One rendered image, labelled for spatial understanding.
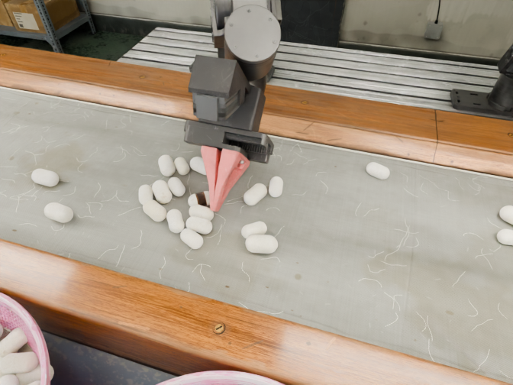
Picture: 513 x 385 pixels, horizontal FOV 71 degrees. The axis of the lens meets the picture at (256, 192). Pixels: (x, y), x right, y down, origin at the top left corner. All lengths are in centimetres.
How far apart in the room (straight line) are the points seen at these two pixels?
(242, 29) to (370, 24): 214
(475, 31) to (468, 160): 201
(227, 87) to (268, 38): 7
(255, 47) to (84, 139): 35
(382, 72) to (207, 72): 65
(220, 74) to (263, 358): 26
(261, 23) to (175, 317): 30
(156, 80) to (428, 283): 54
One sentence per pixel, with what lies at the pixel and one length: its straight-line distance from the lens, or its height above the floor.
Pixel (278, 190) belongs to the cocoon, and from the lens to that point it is 47.
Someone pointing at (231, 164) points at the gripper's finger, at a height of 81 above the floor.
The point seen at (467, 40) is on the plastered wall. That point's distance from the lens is 260.
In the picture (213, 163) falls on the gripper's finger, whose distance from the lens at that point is 42.
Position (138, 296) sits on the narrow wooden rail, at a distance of 38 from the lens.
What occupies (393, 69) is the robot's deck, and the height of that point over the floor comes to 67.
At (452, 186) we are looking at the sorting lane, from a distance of 56.
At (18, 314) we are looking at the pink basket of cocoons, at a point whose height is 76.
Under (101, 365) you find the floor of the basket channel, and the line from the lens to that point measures 47.
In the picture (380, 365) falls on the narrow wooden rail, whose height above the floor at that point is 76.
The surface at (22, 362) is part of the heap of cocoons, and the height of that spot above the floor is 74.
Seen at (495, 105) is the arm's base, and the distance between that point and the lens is 90.
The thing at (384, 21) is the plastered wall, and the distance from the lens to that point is 250.
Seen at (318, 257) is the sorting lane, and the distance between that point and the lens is 43.
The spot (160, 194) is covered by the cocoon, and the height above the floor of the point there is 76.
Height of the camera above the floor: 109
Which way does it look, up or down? 46 degrees down
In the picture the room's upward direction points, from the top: straight up
